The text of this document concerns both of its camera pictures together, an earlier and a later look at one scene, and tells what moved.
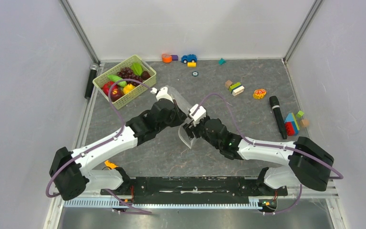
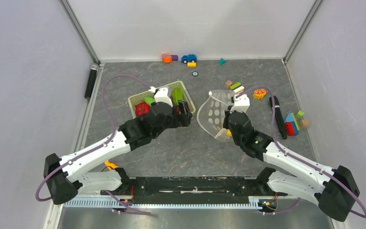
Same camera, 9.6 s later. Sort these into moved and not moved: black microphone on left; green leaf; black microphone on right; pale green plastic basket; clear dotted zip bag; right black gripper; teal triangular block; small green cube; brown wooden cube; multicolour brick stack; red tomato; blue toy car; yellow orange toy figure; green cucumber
Moved: red tomato; clear dotted zip bag; pale green plastic basket; right black gripper; green cucumber; green leaf
Not moved: black microphone on left; brown wooden cube; small green cube; multicolour brick stack; teal triangular block; blue toy car; black microphone on right; yellow orange toy figure
